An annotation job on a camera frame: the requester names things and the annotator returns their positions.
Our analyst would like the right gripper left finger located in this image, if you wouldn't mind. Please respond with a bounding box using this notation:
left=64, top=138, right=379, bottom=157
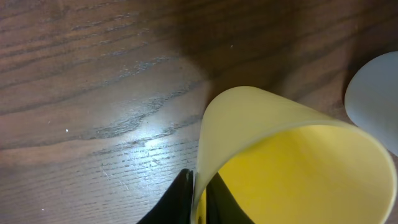
left=137, top=169, right=193, bottom=224

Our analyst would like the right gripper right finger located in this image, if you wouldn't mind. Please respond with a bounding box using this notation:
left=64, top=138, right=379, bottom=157
left=206, top=173, right=254, bottom=224

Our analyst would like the yellow cup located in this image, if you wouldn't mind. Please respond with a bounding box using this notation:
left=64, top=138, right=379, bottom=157
left=191, top=86, right=397, bottom=223

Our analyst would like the grey cup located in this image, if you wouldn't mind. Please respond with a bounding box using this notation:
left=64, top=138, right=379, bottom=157
left=345, top=51, right=397, bottom=155

